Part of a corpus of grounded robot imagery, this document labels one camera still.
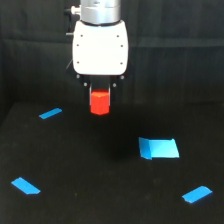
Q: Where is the large blue folded tape patch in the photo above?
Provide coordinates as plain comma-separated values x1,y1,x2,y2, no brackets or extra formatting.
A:
139,138,179,160

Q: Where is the red hexagonal block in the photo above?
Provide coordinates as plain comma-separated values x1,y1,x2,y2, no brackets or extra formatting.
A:
90,90,110,115

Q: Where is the blue tape strip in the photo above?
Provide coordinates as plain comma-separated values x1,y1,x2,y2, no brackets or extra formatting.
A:
39,108,62,119
11,177,40,195
182,186,212,204

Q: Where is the blue tape strip near left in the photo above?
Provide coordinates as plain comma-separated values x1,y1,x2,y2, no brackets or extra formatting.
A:
11,177,40,195

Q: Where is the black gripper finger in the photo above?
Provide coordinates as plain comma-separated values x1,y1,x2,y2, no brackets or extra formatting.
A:
108,83,112,106
89,84,92,110

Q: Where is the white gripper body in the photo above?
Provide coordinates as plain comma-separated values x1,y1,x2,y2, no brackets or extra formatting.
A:
70,20,129,87

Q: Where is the blue tape strip near right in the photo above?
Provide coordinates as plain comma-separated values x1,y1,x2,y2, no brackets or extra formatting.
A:
182,186,212,204

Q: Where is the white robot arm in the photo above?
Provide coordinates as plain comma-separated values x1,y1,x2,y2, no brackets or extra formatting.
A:
64,0,129,115

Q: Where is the blue tape strip far left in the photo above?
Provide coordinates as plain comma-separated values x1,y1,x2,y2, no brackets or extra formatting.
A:
39,108,62,119

